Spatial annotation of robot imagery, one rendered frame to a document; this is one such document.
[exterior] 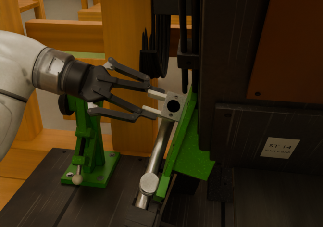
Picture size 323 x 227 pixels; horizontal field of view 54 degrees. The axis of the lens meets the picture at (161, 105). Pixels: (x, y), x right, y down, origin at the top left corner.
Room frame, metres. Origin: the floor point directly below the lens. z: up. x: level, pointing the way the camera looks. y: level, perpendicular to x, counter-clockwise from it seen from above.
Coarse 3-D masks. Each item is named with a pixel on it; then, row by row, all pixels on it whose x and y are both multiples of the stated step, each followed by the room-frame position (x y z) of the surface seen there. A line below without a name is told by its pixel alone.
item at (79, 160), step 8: (88, 128) 0.72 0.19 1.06; (80, 136) 0.71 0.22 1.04; (88, 136) 0.71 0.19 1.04; (96, 136) 0.74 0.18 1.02; (80, 144) 0.70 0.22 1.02; (96, 144) 0.73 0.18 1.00; (80, 152) 0.69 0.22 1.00; (88, 152) 0.70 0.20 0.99; (72, 160) 0.67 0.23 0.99; (80, 160) 0.67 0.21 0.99; (88, 160) 0.69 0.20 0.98
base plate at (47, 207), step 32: (64, 160) 0.79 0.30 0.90; (128, 160) 0.79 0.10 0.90; (32, 192) 0.65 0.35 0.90; (64, 192) 0.65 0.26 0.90; (96, 192) 0.65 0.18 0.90; (128, 192) 0.65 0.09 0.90; (0, 224) 0.54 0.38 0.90; (32, 224) 0.54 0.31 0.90; (64, 224) 0.54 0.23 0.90; (96, 224) 0.54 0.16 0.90; (192, 224) 0.54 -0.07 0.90; (224, 224) 0.54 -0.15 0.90
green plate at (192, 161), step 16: (192, 96) 0.47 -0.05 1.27; (192, 112) 0.46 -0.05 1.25; (176, 128) 0.56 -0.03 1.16; (192, 128) 0.47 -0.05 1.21; (176, 144) 0.46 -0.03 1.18; (192, 144) 0.47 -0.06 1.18; (176, 160) 0.47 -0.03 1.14; (192, 160) 0.47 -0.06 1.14; (208, 160) 0.46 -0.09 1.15; (192, 176) 0.47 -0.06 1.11; (208, 176) 0.46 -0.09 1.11
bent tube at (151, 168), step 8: (168, 96) 0.57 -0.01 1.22; (176, 96) 0.58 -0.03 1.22; (184, 96) 0.58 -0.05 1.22; (168, 104) 0.59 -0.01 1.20; (176, 104) 0.59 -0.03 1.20; (184, 104) 0.56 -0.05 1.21; (168, 112) 0.55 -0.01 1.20; (176, 112) 0.55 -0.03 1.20; (176, 120) 0.54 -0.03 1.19; (160, 128) 0.63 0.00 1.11; (168, 128) 0.62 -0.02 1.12; (160, 136) 0.62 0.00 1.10; (168, 136) 0.62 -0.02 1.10; (160, 144) 0.61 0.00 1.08; (152, 152) 0.61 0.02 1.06; (160, 152) 0.60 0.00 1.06; (152, 160) 0.59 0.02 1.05; (160, 160) 0.59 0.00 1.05; (152, 168) 0.57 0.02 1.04; (144, 200) 0.52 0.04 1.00; (144, 208) 0.51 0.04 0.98
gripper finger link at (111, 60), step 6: (108, 60) 0.63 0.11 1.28; (114, 60) 0.64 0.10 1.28; (114, 66) 0.63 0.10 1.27; (120, 66) 0.63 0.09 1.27; (126, 66) 0.63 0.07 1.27; (120, 72) 0.63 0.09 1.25; (126, 72) 0.62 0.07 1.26; (132, 72) 0.62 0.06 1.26; (138, 72) 0.62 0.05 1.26; (138, 78) 0.63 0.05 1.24; (144, 78) 0.61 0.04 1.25
